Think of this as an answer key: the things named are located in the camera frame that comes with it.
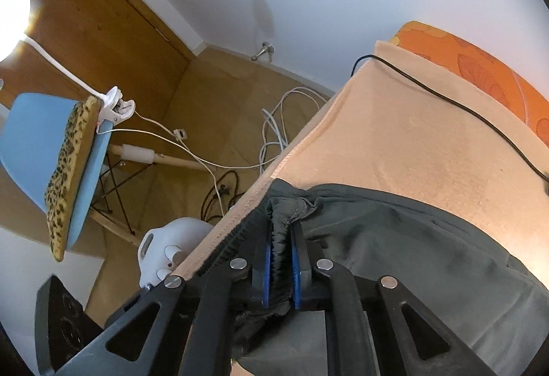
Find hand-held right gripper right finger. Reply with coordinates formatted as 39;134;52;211
288;224;494;376

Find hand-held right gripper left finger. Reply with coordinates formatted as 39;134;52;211
51;213;277;376

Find black pants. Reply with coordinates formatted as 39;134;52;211
195;179;549;376

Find white plastic appliance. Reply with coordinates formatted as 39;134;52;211
138;218;215;288

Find beige blanket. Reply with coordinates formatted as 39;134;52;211
174;40;549;286

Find white plastic tube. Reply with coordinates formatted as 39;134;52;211
121;143;156;164

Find leopard print cushion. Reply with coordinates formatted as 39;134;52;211
45;96;101;263

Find metal door stopper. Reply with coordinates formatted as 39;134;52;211
251;41;275;61

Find white clip lamp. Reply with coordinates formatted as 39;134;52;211
0;0;137;132

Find orange floral bed sheet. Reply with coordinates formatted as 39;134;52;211
392;21;549;145

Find light blue chair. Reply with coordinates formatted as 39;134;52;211
0;93;215;250

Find black floor cable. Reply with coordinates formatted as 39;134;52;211
199;170;238;226

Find white coiled cable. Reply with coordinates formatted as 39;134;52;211
259;88;333;171

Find white lamp cable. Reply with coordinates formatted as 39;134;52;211
96;112;275;171

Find black ring light cable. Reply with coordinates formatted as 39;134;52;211
352;55;549;192

